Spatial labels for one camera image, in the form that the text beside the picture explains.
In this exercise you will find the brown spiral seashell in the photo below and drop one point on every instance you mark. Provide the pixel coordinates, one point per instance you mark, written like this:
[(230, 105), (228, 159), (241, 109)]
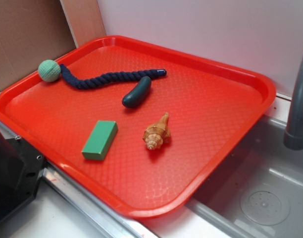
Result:
[(157, 134)]

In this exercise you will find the dark green toy cucumber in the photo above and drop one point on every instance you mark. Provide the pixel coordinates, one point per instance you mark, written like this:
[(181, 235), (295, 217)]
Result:
[(138, 94)]

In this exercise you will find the mint green rubber ball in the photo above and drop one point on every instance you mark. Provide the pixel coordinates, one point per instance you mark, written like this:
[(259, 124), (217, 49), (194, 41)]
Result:
[(49, 70)]

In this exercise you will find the round sink drain cover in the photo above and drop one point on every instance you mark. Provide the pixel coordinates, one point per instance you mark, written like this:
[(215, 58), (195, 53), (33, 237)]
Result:
[(264, 206)]

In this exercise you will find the grey plastic sink basin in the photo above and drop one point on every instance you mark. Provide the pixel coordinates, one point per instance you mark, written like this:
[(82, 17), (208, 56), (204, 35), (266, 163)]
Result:
[(259, 159)]

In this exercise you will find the brown cardboard panel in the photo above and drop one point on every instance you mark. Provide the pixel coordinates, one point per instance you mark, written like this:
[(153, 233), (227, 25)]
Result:
[(35, 30)]

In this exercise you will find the red plastic tray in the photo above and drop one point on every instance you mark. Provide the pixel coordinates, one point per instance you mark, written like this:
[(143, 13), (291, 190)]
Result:
[(211, 107)]

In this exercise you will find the green rectangular block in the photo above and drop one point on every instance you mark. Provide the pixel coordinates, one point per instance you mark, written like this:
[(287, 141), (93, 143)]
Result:
[(100, 140)]

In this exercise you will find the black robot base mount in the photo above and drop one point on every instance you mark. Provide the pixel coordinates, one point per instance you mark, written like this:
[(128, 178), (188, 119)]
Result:
[(21, 168)]

